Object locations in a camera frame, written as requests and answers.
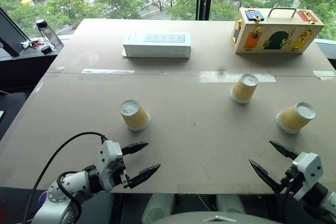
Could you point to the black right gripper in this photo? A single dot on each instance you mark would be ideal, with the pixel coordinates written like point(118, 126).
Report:
point(290, 178)

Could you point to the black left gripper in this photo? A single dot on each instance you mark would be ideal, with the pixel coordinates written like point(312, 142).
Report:
point(120, 167)

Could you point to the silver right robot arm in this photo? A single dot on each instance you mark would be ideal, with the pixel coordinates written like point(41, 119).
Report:
point(331, 203)

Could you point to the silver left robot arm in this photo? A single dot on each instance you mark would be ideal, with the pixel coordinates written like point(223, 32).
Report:
point(71, 182)

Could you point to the yellow ribbed paper cup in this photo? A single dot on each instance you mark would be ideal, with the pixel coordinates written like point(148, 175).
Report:
point(244, 90)
point(135, 119)
point(291, 119)

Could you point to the white rounded shape under table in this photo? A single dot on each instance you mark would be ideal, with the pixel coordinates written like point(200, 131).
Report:
point(229, 204)
point(157, 208)

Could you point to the silver robot torso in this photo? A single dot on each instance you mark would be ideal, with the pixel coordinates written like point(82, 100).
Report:
point(215, 218)

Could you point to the white cardboard box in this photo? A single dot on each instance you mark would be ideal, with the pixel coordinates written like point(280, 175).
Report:
point(157, 48)

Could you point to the small black round lid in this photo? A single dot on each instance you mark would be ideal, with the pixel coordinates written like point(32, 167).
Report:
point(45, 49)

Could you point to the black side desk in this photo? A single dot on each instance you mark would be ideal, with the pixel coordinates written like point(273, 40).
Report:
point(21, 69)

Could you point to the clear water bottle black cap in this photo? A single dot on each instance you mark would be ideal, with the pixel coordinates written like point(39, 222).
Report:
point(50, 35)

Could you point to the red and white small clutter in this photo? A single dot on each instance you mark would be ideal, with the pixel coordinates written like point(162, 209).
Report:
point(30, 43)

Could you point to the black slanted monitor panel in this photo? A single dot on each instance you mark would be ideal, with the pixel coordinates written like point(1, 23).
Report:
point(9, 37)

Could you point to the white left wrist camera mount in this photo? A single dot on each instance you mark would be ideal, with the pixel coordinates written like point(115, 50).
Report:
point(109, 153)

